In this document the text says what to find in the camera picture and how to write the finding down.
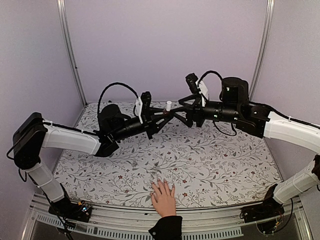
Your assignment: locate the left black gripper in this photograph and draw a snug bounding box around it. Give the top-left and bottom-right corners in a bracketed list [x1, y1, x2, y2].
[112, 107, 173, 142]

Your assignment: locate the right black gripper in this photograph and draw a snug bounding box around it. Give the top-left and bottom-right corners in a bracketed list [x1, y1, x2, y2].
[169, 94, 240, 128]

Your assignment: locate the red nail polish bottle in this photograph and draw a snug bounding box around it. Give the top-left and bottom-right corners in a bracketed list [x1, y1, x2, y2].
[162, 109, 170, 117]

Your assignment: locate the black sleeved forearm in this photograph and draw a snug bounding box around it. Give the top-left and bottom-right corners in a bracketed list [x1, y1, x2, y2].
[148, 215, 183, 240]

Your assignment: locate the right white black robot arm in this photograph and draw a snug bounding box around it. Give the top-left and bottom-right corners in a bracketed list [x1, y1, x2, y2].
[172, 75, 320, 218]

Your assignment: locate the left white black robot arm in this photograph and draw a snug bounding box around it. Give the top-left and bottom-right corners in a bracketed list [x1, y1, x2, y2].
[7, 104, 174, 217]

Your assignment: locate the person's hand with painted nails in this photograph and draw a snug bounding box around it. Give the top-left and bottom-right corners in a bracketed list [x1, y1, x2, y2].
[150, 179, 177, 218]

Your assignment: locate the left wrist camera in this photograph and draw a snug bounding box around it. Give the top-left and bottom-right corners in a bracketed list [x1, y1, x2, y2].
[133, 91, 152, 124]

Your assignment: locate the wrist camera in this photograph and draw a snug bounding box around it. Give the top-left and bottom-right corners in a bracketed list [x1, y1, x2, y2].
[185, 73, 210, 107]
[133, 91, 152, 124]

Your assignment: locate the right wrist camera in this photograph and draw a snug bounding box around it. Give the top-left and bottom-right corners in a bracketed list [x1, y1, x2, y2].
[185, 73, 210, 107]

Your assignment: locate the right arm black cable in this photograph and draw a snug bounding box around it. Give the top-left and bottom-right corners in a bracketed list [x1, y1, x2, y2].
[198, 70, 224, 86]

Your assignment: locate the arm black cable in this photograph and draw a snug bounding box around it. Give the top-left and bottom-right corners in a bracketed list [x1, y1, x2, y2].
[198, 70, 224, 86]
[98, 82, 140, 113]

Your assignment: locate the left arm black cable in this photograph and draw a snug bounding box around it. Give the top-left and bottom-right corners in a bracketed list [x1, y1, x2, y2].
[98, 82, 140, 113]

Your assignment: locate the front aluminium rail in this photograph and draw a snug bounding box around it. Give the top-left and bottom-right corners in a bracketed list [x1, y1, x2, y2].
[22, 193, 313, 240]

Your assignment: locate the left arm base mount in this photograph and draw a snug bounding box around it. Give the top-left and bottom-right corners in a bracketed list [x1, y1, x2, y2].
[48, 199, 93, 223]

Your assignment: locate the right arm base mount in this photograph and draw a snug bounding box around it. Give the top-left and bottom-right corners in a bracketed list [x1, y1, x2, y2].
[239, 193, 285, 235]

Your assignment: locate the right aluminium frame post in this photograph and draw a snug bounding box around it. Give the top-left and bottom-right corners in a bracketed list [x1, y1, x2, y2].
[249, 0, 275, 100]

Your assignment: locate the aluminium frame post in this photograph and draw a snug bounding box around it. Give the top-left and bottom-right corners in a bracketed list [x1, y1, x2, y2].
[56, 0, 88, 107]
[249, 0, 275, 100]

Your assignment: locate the left aluminium frame post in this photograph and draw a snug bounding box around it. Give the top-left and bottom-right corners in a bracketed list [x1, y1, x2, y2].
[56, 0, 88, 107]

